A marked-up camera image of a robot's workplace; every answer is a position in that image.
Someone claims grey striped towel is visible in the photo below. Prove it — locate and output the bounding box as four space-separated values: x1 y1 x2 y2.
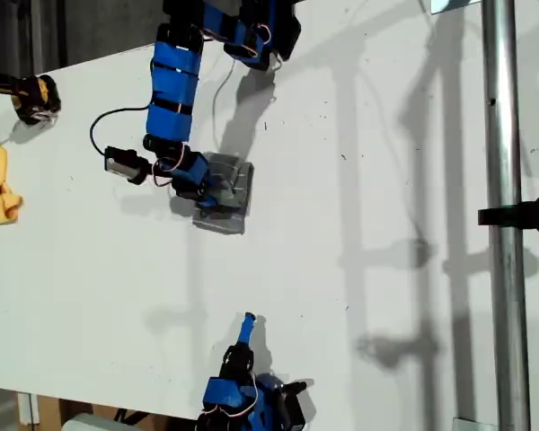
191 151 256 236

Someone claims white box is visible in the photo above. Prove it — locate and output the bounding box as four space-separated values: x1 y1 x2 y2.
61 412 122 431

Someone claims black yellow clamp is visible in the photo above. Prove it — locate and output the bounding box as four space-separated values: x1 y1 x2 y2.
0 66 63 128

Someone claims brown cardboard box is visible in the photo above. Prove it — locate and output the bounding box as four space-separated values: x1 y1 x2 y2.
38 394 199 431

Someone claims white table leg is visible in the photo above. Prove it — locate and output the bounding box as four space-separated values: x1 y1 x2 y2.
16 391 40 427

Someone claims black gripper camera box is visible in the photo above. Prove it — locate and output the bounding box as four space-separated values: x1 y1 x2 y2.
278 380 308 399
103 145 153 186

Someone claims black camera cable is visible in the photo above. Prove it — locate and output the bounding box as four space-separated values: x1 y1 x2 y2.
89 105 150 157

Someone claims steel post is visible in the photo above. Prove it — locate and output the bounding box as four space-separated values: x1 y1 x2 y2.
480 0 534 431

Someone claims black post clamp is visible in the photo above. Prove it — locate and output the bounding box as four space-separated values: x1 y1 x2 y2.
477 190 539 238

